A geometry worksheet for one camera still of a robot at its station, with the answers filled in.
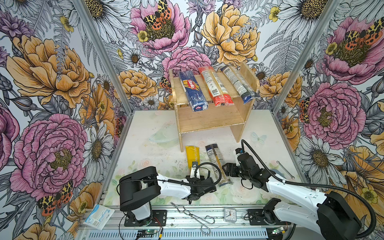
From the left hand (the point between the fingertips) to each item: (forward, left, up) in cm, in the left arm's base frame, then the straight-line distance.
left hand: (195, 181), depth 87 cm
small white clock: (-18, -17, +2) cm, 25 cm away
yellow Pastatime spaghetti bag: (+15, +1, +3) cm, 15 cm away
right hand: (+2, -19, +5) cm, 20 cm away
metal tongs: (-19, -6, 0) cm, 20 cm away
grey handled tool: (0, -56, +2) cm, 56 cm away
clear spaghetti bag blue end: (+12, -13, +4) cm, 19 cm away
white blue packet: (-17, +47, +1) cm, 50 cm away
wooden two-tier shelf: (+30, -12, +22) cm, 39 cm away
